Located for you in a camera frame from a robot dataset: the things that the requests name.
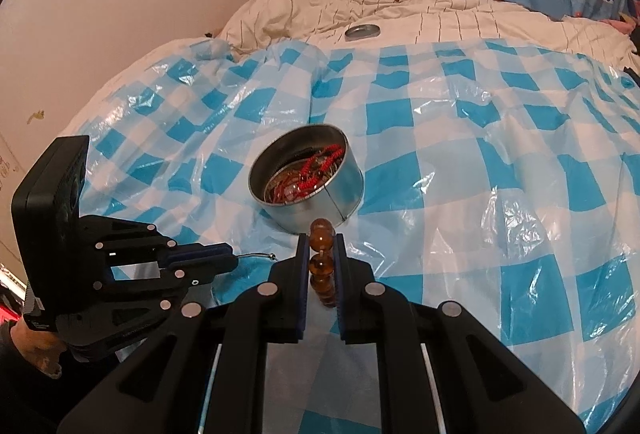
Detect tall round metal tin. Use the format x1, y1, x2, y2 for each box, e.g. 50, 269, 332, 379
248, 125, 364, 235

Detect white striped quilt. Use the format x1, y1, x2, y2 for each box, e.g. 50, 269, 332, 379
220, 0, 636, 69

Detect person's left hand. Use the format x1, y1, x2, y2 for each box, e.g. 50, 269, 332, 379
16, 320, 65, 379

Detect pink cloth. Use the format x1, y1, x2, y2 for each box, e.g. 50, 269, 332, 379
605, 11, 640, 35

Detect round metal tin lid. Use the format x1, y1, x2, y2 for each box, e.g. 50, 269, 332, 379
344, 24, 381, 40

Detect amber bead bracelet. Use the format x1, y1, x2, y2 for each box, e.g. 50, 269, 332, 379
307, 218, 337, 311

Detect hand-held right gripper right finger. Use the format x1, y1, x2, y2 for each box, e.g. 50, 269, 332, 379
335, 234, 586, 434

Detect blue checked plastic sheet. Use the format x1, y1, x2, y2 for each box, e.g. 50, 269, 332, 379
65, 36, 640, 434

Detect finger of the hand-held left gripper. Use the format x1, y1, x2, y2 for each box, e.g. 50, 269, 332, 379
94, 218, 237, 265
94, 258, 239, 311

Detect person's left forearm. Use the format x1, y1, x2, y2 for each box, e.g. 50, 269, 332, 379
0, 320, 101, 434

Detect red cord bracelet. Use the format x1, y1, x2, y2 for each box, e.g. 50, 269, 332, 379
294, 143, 347, 193

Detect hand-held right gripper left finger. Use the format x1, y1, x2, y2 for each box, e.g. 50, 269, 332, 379
57, 234, 308, 434

